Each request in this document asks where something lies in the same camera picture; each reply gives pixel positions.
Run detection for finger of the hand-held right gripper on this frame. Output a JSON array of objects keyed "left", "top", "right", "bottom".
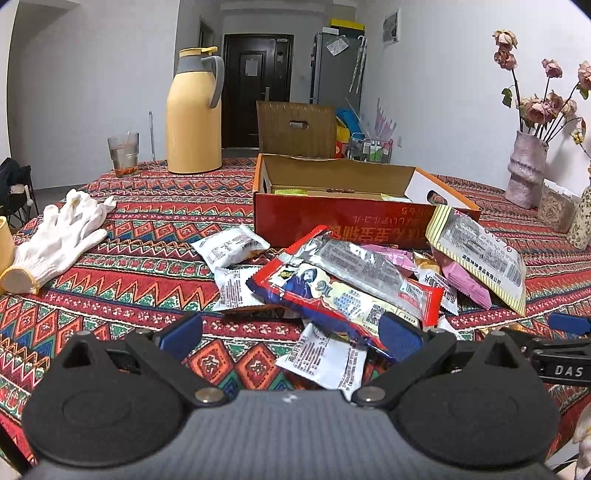
[
  {"left": 549, "top": 313, "right": 591, "bottom": 334},
  {"left": 501, "top": 327, "right": 591, "bottom": 355}
]

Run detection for white cotton glove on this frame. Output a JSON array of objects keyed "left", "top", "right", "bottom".
[{"left": 0, "top": 189, "right": 117, "bottom": 295}]

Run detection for patterned bottle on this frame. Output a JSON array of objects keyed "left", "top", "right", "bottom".
[{"left": 566, "top": 182, "right": 591, "bottom": 252}]

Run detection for blue and yellow bags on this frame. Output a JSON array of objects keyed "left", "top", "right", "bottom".
[{"left": 335, "top": 107, "right": 364, "bottom": 158}]

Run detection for purple decorative plant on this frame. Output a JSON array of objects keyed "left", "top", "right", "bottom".
[{"left": 372, "top": 98, "right": 398, "bottom": 145}]

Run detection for red cardboard box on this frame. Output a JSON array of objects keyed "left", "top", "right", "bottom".
[{"left": 252, "top": 153, "right": 482, "bottom": 250}]

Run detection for long silver red-edged snack packet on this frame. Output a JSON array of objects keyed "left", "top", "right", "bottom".
[{"left": 277, "top": 226, "right": 444, "bottom": 324}]

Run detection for grey refrigerator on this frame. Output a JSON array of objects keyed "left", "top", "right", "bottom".
[{"left": 310, "top": 28, "right": 366, "bottom": 110}]

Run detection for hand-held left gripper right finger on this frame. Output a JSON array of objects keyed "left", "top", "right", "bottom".
[{"left": 350, "top": 311, "right": 532, "bottom": 409}]

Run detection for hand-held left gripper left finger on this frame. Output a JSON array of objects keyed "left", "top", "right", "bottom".
[{"left": 48, "top": 313, "right": 227, "bottom": 408}]

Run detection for gold snack packet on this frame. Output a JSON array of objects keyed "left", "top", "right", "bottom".
[{"left": 413, "top": 251, "right": 441, "bottom": 278}]

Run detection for wall panel box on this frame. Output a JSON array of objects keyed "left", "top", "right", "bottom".
[{"left": 383, "top": 10, "right": 400, "bottom": 46}]

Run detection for pink snack packet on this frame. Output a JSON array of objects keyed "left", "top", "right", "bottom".
[
  {"left": 360, "top": 244, "right": 419, "bottom": 278},
  {"left": 436, "top": 256, "right": 492, "bottom": 309}
]

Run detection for white snack packet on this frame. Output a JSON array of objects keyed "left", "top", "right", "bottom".
[
  {"left": 276, "top": 322, "right": 369, "bottom": 391},
  {"left": 212, "top": 267, "right": 265, "bottom": 313},
  {"left": 418, "top": 270, "right": 460, "bottom": 317},
  {"left": 191, "top": 224, "right": 269, "bottom": 271}
]

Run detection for pink ceramic vase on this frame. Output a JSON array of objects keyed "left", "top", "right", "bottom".
[{"left": 504, "top": 130, "right": 550, "bottom": 210}]

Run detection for yellow thermos jug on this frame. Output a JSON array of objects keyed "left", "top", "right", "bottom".
[{"left": 166, "top": 46, "right": 225, "bottom": 175}]

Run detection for clear storage jar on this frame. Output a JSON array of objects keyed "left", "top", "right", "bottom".
[{"left": 536, "top": 179, "right": 582, "bottom": 233}]

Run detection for hanging folded umbrella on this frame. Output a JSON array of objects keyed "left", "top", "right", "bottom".
[{"left": 349, "top": 36, "right": 369, "bottom": 94}]

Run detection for glass cup with straw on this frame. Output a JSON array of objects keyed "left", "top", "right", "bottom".
[{"left": 107, "top": 126, "right": 140, "bottom": 178}]

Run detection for wire rack with bottles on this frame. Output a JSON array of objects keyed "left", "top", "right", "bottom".
[{"left": 347, "top": 133, "right": 393, "bottom": 165}]

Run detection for yellow box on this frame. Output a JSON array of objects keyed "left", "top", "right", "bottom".
[{"left": 329, "top": 18, "right": 366, "bottom": 34}]

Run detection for long blue red snack packet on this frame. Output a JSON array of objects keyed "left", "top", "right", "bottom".
[{"left": 247, "top": 263, "right": 421, "bottom": 363}]

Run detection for large cream-edged snack packet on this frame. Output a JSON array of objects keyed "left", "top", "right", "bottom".
[{"left": 425, "top": 204, "right": 527, "bottom": 318}]

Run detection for dark entrance door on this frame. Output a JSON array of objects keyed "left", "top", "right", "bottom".
[{"left": 222, "top": 34, "right": 295, "bottom": 149}]

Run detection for dried pink roses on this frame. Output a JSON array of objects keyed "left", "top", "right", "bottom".
[{"left": 492, "top": 30, "right": 591, "bottom": 146}]

